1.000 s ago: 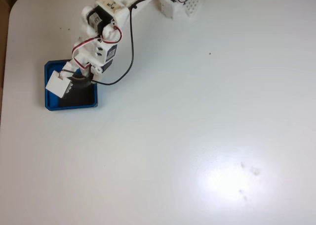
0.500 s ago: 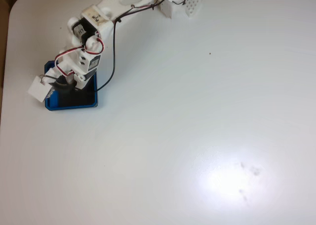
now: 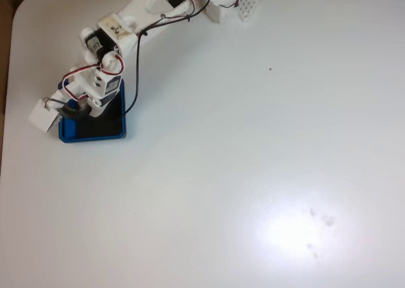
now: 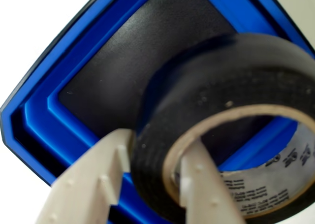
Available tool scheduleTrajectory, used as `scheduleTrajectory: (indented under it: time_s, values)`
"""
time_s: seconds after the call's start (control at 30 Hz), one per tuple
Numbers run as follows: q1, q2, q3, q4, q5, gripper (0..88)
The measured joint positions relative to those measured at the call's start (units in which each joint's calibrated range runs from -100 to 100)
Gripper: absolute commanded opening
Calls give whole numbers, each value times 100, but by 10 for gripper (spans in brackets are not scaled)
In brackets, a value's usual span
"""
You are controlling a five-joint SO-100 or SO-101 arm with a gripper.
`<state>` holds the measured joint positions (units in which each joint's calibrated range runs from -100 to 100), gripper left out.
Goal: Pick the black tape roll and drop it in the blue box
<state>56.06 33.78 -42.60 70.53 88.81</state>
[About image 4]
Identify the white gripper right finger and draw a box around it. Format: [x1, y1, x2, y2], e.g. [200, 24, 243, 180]
[179, 138, 247, 224]

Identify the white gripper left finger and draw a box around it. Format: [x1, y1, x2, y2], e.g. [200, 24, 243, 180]
[33, 127, 135, 224]

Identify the black tape roll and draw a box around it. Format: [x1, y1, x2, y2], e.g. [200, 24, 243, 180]
[129, 32, 315, 224]

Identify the blue square box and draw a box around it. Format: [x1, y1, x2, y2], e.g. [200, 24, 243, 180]
[0, 0, 315, 224]

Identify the black liner pad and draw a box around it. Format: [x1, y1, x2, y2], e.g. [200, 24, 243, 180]
[57, 0, 296, 166]

